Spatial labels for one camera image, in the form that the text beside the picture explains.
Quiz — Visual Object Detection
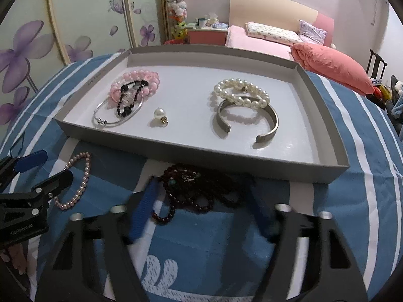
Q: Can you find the stack of plush toys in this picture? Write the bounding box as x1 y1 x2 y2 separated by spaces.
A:
165 0 188 40

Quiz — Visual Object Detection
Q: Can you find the pink bedside table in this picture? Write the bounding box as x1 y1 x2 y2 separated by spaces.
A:
188 27 227 46

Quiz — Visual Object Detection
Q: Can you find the bed with pink sheet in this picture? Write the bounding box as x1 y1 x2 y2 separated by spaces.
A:
225 0 334 60

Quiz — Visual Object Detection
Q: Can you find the dark red bead bracelet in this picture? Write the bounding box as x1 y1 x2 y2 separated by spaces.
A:
151 164 240 227

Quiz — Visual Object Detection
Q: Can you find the pink pearl bracelet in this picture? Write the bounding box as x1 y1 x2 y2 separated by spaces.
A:
54 151 92 211

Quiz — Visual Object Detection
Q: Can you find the black bead bracelet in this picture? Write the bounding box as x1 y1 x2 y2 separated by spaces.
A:
115 79 150 118

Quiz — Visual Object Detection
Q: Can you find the thin silver bangle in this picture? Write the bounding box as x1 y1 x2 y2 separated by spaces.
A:
92 97 144 128

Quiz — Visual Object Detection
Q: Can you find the purple patterned pillow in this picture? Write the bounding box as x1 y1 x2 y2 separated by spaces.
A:
298 20 328 45

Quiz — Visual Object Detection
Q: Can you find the grey cardboard tray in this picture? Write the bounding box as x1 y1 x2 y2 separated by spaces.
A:
55 45 350 183

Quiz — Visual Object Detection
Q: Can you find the white pearl bracelet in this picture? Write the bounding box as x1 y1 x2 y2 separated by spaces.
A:
212 78 272 109

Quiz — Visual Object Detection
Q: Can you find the wide silver cuff bangle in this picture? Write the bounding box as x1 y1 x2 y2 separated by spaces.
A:
215 95 279 144

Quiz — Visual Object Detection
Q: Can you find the blue clothing pile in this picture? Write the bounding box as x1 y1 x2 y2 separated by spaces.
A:
390 95 403 140

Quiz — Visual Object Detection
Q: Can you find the floral sliding wardrobe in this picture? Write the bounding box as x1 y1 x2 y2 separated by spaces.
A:
1 0 165 133

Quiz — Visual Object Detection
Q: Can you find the coral pink duvet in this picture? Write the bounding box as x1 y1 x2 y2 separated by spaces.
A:
290 42 374 95

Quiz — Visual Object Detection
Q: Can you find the white floral pillow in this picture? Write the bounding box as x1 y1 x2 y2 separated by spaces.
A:
245 22 303 46

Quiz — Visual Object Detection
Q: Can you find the pink bead bracelet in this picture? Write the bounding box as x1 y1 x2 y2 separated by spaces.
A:
110 69 161 105

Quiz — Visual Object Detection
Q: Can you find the pearl earring in tray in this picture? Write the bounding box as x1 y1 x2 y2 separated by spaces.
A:
154 108 169 127

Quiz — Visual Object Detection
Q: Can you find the dark wooden chair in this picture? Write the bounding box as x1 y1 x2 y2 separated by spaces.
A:
366 49 388 80

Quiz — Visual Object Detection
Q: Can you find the person's left hand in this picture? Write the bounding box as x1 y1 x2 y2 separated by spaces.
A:
1 243 28 275

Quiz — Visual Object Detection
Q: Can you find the blue white striped cloth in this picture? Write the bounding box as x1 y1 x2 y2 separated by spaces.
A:
1 55 402 301

